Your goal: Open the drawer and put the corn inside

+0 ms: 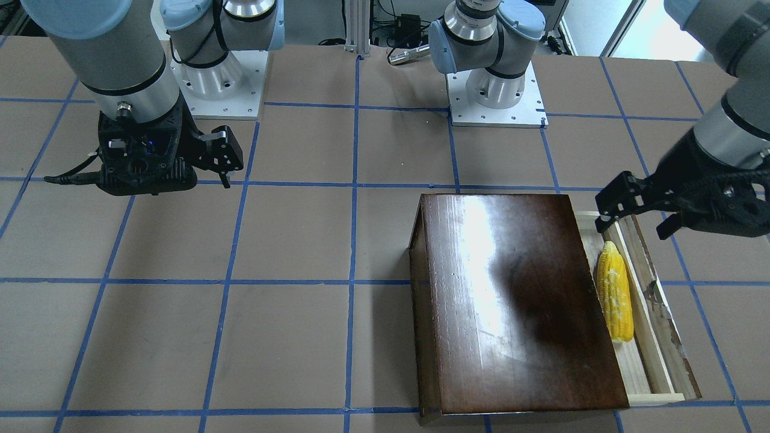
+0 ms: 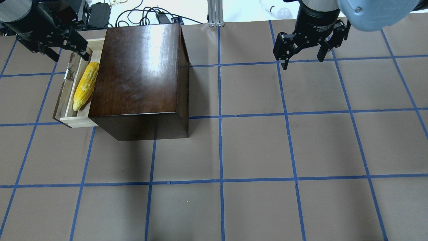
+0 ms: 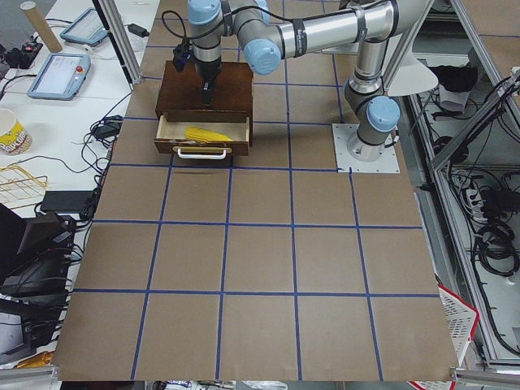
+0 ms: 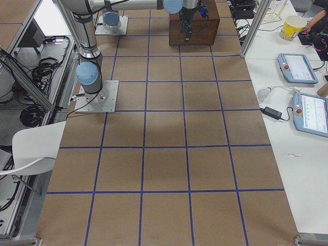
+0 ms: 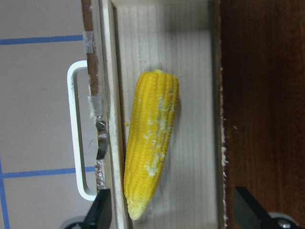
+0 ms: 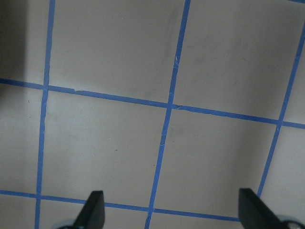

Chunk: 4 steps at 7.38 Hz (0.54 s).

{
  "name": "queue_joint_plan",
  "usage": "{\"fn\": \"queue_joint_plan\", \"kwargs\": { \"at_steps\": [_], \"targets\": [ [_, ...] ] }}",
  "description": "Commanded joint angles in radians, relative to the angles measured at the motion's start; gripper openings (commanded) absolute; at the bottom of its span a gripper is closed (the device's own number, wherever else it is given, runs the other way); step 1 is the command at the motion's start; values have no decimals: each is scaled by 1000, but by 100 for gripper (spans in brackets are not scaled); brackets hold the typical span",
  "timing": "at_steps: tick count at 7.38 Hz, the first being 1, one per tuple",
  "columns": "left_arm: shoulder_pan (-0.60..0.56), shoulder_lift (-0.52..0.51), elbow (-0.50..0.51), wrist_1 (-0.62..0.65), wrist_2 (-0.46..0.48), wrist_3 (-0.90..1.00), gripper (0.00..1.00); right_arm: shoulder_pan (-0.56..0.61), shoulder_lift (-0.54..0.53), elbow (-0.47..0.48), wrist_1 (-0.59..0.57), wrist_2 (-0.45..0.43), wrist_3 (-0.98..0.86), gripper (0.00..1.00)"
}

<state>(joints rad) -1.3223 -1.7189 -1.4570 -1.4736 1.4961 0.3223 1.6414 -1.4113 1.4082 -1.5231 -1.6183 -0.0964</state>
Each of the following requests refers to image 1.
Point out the yellow corn cob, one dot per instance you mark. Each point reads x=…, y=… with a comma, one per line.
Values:
x=613, y=288

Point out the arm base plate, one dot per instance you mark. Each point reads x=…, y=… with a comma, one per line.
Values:
x=232, y=90
x=479, y=99

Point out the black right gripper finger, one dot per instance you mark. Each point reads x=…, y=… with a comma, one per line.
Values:
x=225, y=177
x=223, y=154

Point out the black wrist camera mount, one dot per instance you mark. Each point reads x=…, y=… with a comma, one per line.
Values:
x=129, y=154

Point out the wooden drawer with white handle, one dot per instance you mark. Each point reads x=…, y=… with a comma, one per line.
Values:
x=654, y=365

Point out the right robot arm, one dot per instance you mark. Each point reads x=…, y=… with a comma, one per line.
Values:
x=114, y=51

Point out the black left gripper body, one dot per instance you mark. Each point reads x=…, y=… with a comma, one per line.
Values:
x=690, y=174

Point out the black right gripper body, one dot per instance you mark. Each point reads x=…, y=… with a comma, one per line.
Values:
x=188, y=134

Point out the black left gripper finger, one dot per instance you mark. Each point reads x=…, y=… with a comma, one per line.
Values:
x=681, y=219
x=624, y=196

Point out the dark wooden drawer cabinet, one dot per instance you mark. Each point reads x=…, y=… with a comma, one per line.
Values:
x=505, y=312

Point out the aluminium frame post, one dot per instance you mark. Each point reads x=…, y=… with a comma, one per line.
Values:
x=357, y=21

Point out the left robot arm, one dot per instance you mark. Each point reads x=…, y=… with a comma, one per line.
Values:
x=706, y=181

